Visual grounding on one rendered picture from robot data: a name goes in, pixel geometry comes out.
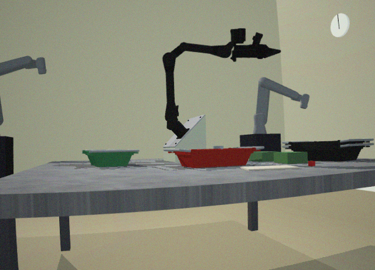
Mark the red plastic tray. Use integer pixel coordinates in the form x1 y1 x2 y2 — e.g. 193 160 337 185
168 148 260 168

